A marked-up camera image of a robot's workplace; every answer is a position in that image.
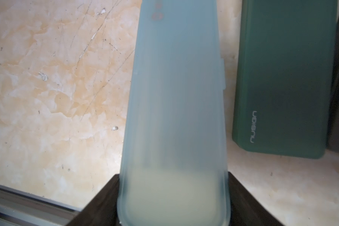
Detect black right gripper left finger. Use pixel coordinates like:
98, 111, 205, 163
67, 174, 120, 226

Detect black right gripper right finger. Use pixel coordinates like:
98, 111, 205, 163
228, 173, 283, 226

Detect light teal pencil case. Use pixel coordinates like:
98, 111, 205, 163
117, 1, 231, 226

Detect dark green pencil case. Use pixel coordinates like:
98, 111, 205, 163
232, 1, 338, 159

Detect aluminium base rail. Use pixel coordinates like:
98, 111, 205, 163
0, 185, 81, 226

